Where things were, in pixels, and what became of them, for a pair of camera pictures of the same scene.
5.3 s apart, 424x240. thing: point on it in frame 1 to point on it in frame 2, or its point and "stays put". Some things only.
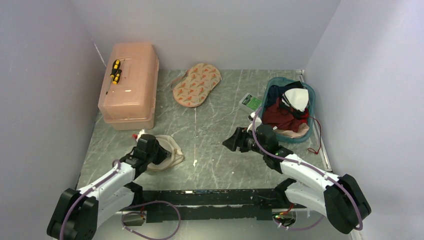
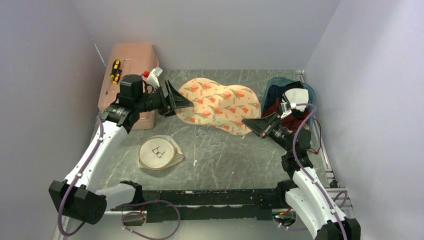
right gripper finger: x=237 y=140 to x=259 y=125
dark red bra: x=272 y=115 stays put
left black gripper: x=163 y=153 to x=178 y=101
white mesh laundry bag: x=177 y=157 stays put
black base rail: x=206 y=205 stays put
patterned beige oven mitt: x=192 y=88 to x=219 y=107
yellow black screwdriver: x=116 y=65 stays put
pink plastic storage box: x=130 y=104 stays put
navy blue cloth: x=276 y=91 stays put
